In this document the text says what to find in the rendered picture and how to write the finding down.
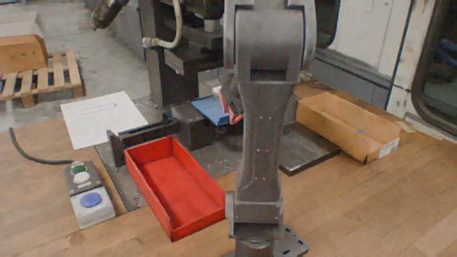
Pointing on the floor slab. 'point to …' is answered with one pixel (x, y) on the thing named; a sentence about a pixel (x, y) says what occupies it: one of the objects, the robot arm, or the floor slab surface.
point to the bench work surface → (39, 140)
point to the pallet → (44, 79)
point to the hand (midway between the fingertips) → (230, 115)
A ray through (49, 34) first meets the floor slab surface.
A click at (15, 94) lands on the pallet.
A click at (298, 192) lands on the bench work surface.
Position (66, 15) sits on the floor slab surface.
